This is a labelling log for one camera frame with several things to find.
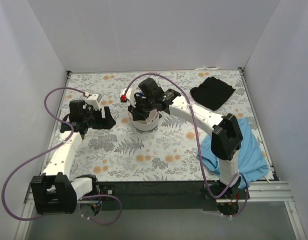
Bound white round divided organizer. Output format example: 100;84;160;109
132;110;160;132

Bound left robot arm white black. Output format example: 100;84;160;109
31;94;116;215

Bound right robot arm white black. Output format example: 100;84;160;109
120;77;243;199

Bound floral table mat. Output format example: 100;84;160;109
43;70;272;183

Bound black folded cloth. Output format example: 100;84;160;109
190;76;235;111

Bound light blue shorts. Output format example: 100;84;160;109
200;117;269;183

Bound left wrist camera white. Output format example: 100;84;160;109
84;92;102;111

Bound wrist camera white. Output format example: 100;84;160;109
120;88;136;107
84;92;102;111

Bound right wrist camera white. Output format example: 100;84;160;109
120;88;136;107

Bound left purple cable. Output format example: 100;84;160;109
1;87;123;226

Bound purple cable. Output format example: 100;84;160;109
1;87;123;226
126;72;250;217

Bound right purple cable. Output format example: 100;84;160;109
126;72;250;217

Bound aluminium frame rail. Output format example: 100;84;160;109
16;181;305;240

